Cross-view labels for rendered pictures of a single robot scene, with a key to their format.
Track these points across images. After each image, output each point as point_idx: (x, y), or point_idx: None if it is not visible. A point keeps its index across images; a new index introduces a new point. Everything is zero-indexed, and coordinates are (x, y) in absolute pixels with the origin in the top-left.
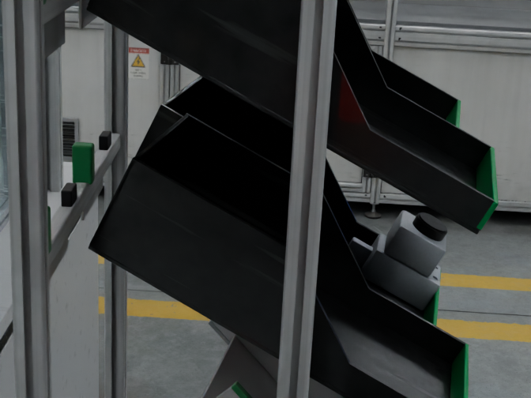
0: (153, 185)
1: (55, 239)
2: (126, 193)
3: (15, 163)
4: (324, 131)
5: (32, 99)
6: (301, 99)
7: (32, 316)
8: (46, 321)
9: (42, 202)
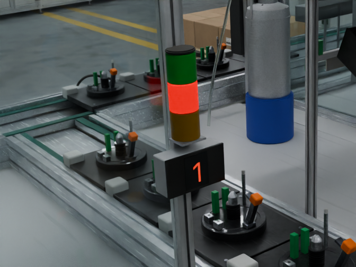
0: (350, 36)
1: (329, 52)
2: (345, 39)
3: (306, 24)
4: None
5: (310, 5)
6: None
7: (309, 71)
8: (313, 74)
9: (313, 36)
